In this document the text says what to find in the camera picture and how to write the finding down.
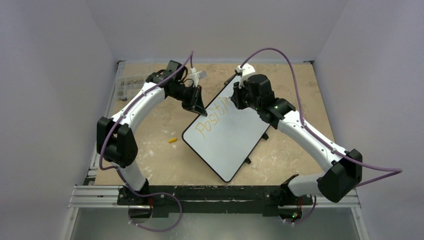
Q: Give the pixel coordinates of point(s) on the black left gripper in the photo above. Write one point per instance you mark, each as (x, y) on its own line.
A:
(195, 103)

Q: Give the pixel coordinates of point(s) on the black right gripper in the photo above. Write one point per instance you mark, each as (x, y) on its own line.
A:
(236, 100)

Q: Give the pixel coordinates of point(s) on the white whiteboard black frame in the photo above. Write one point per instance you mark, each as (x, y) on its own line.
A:
(226, 137)

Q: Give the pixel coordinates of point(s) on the yellow marker cap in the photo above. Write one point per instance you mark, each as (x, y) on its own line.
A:
(173, 140)

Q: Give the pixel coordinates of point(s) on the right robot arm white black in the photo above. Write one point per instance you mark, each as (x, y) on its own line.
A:
(342, 170)

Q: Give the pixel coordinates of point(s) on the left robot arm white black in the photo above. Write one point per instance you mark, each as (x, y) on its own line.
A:
(115, 135)

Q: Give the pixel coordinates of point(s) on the clear plastic screw box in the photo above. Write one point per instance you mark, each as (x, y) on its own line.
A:
(128, 87)

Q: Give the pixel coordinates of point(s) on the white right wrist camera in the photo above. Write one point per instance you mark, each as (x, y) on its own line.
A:
(244, 71)

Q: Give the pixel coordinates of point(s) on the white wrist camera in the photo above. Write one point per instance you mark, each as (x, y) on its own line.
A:
(195, 76)
(244, 71)

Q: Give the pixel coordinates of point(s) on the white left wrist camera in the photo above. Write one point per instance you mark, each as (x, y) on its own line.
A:
(195, 76)

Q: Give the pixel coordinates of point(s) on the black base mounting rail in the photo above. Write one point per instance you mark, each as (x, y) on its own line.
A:
(163, 200)

